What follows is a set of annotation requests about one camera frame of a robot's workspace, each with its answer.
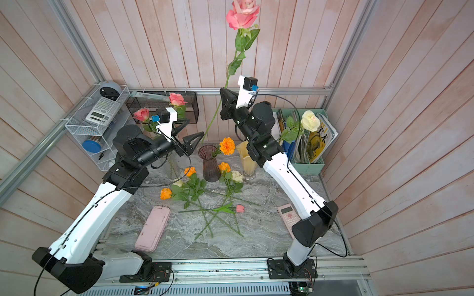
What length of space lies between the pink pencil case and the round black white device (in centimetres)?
57

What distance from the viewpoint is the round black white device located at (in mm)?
814

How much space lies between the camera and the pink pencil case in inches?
31.3
